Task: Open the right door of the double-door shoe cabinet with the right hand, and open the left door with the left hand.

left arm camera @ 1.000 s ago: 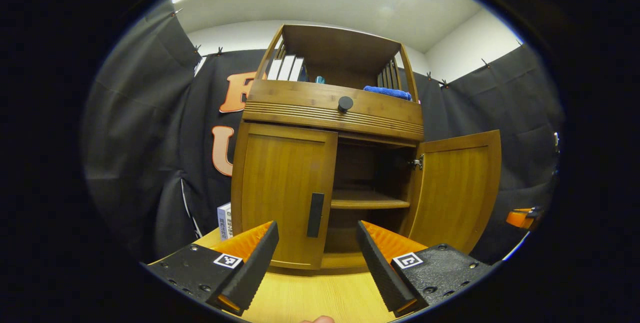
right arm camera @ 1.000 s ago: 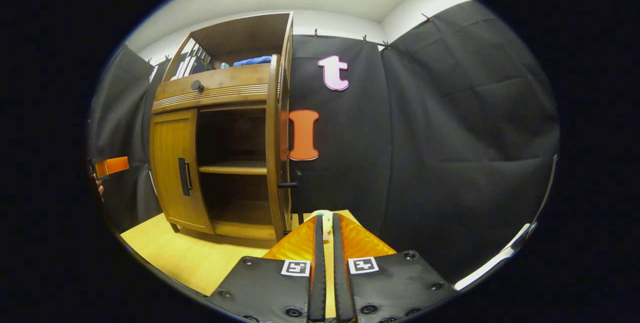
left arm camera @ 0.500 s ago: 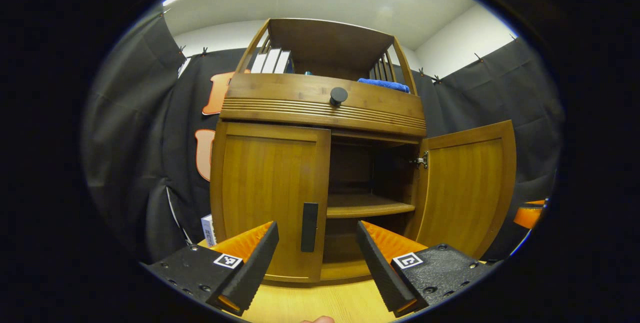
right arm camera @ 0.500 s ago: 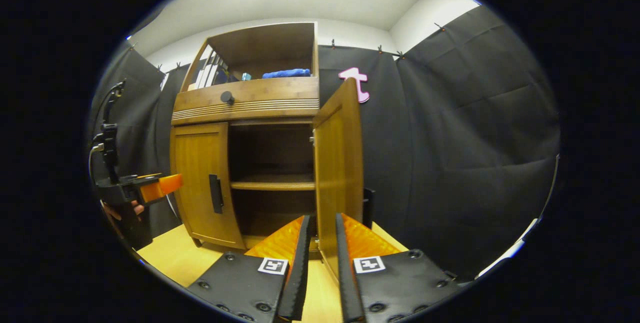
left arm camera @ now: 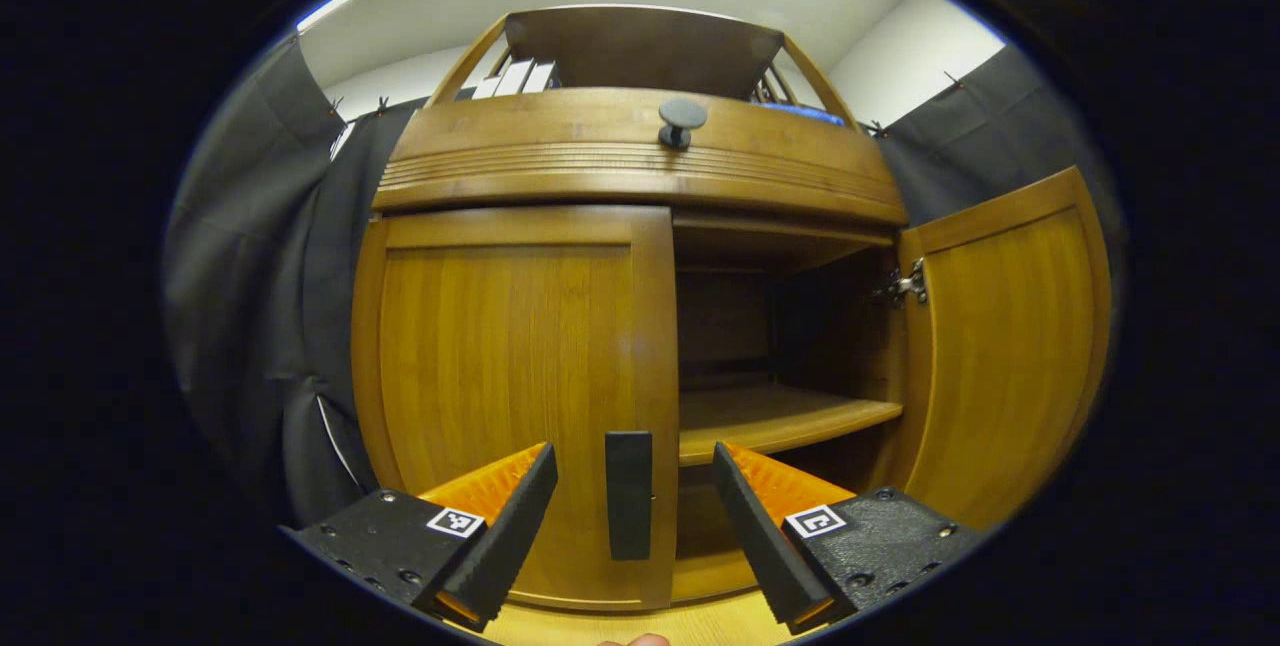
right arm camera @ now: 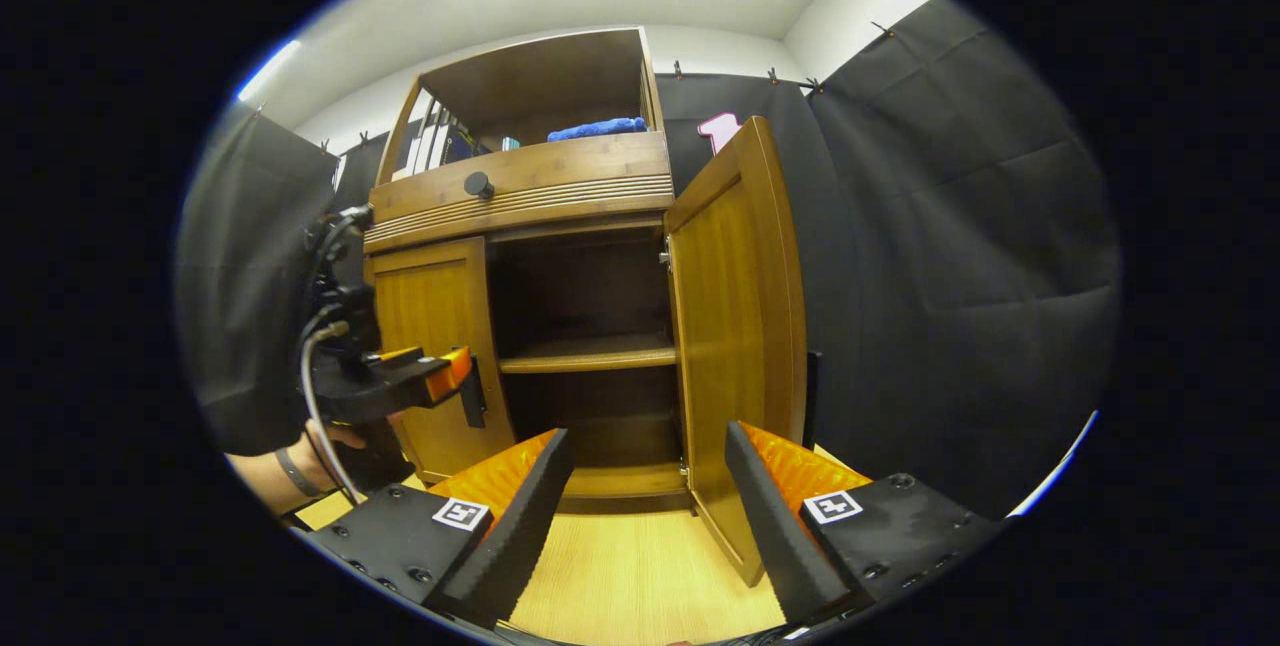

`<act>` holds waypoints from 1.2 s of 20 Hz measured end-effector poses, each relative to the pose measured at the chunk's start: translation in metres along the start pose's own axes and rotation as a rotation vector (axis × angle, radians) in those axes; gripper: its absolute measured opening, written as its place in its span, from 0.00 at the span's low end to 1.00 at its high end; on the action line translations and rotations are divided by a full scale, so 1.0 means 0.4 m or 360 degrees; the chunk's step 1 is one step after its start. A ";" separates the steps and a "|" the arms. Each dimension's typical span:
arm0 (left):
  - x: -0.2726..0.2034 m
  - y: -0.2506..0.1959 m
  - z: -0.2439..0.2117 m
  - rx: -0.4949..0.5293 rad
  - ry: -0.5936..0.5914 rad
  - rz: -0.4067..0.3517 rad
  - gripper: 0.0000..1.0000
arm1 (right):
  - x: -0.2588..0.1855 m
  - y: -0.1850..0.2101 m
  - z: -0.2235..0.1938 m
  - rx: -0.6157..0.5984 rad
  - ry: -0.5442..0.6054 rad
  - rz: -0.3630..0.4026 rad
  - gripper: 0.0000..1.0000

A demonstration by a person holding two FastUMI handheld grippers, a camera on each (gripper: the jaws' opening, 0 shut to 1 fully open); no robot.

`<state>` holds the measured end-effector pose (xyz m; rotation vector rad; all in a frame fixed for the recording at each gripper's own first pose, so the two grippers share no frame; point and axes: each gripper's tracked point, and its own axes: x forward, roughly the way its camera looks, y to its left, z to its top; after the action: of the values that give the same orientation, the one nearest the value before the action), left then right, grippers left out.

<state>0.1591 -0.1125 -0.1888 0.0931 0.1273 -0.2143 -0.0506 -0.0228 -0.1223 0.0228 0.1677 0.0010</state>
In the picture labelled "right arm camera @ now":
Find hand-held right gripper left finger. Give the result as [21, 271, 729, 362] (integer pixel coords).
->
[300, 426, 576, 629]

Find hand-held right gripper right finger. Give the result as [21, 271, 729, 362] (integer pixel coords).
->
[725, 419, 1006, 625]

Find wooden shoe cabinet door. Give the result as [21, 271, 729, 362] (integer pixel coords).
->
[663, 116, 823, 587]
[370, 236, 516, 485]

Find wooden double-door shoe cabinet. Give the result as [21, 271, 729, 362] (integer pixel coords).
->
[362, 26, 701, 517]

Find grey wristband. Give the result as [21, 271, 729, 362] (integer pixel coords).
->
[275, 446, 323, 499]

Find wooden inner shelf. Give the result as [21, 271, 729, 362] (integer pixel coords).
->
[498, 333, 679, 374]

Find dark blue book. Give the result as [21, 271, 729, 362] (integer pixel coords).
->
[445, 118, 483, 165]

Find wooden drawer with black knob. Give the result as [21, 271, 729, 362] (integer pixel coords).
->
[368, 131, 673, 225]

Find blue folded towel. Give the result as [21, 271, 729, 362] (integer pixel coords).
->
[547, 117, 649, 143]

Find black cloth clips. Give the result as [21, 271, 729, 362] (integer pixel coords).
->
[250, 21, 896, 152]

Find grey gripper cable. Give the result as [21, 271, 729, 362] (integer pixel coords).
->
[298, 321, 363, 509]

